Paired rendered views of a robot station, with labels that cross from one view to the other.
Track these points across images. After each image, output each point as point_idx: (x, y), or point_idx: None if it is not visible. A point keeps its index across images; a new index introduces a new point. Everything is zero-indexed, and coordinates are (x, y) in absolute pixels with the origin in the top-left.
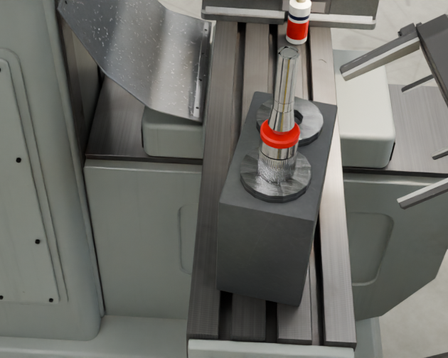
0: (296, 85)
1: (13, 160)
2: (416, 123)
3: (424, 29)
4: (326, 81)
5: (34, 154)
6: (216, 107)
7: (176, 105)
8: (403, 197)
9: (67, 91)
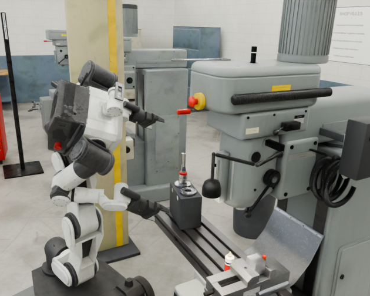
0: (212, 255)
1: None
2: None
3: (155, 114)
4: (204, 259)
5: None
6: (227, 240)
7: (246, 254)
8: (151, 125)
9: None
